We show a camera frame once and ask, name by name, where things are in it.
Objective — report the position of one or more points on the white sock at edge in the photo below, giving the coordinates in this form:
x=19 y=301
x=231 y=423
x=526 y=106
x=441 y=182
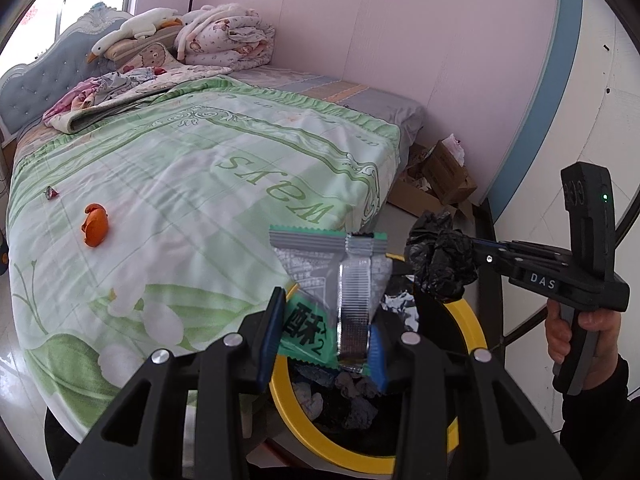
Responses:
x=310 y=400

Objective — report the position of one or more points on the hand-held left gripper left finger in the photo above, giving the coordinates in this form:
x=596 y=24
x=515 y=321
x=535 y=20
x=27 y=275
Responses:
x=267 y=355

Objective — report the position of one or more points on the black plastic bag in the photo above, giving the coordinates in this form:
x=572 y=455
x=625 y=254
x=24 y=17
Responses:
x=440 y=260

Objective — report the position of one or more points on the pink clothes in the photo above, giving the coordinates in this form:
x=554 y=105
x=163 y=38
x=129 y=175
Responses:
x=70 y=100

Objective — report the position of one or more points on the white goose plush toy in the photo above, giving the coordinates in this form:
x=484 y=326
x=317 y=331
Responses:
x=140 y=25

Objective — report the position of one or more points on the cartoon print pillow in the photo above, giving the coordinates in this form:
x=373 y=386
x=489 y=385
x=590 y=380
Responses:
x=150 y=55

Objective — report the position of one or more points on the black yellow-rimmed trash bin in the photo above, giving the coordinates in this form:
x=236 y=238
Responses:
x=470 y=320

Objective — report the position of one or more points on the pastel striped mattress sheet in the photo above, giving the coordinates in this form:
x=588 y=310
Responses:
x=325 y=90

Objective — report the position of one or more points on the flattened cardboard box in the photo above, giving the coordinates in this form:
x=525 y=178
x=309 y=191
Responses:
x=407 y=192

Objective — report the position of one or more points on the person's right forearm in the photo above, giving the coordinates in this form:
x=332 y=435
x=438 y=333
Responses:
x=600 y=430

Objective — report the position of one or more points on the blue tufted headboard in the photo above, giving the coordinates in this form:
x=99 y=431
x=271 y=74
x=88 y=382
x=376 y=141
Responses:
x=45 y=75

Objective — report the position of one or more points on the green silver snack wrapper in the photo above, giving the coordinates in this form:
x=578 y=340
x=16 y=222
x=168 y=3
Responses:
x=320 y=270

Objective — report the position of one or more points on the brown cardboard box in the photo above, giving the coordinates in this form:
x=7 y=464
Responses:
x=447 y=175

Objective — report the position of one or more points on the green printed bedsheet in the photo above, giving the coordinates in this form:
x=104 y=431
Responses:
x=175 y=185

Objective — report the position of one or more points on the person's right hand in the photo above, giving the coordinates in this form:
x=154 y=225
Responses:
x=605 y=335

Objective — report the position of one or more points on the folded floral quilt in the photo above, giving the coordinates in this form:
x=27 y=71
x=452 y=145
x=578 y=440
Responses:
x=230 y=40

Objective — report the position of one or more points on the small red candy wrapper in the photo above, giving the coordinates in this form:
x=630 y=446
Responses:
x=51 y=193

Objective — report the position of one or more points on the orange peel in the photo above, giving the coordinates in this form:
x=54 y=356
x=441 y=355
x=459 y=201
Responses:
x=95 y=227

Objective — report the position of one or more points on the grey patterned clothes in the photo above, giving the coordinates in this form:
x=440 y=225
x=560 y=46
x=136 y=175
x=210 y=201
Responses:
x=125 y=80

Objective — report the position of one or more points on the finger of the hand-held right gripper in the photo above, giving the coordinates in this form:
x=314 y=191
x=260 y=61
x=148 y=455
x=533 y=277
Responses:
x=495 y=264
x=500 y=246

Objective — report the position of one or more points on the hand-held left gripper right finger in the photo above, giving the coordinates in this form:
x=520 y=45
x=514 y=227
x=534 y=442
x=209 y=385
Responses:
x=378 y=365

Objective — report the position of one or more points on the folded cartoon blanket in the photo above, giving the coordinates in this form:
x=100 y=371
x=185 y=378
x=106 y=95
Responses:
x=165 y=82

